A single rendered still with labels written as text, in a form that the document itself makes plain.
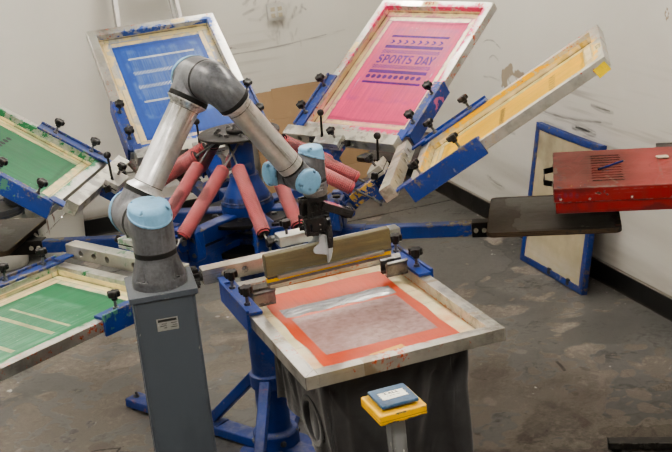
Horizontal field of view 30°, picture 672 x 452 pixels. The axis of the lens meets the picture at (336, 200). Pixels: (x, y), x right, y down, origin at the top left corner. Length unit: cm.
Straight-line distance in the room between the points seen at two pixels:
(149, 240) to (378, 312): 76
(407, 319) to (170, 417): 73
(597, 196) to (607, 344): 159
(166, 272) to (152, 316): 12
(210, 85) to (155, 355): 74
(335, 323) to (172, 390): 53
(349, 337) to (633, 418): 183
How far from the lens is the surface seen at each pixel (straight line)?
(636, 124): 592
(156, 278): 339
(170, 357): 346
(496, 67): 704
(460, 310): 364
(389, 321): 366
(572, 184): 430
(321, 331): 364
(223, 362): 589
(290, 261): 378
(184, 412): 353
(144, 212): 335
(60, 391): 588
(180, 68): 352
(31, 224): 508
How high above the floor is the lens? 238
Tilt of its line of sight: 17 degrees down
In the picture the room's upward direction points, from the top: 6 degrees counter-clockwise
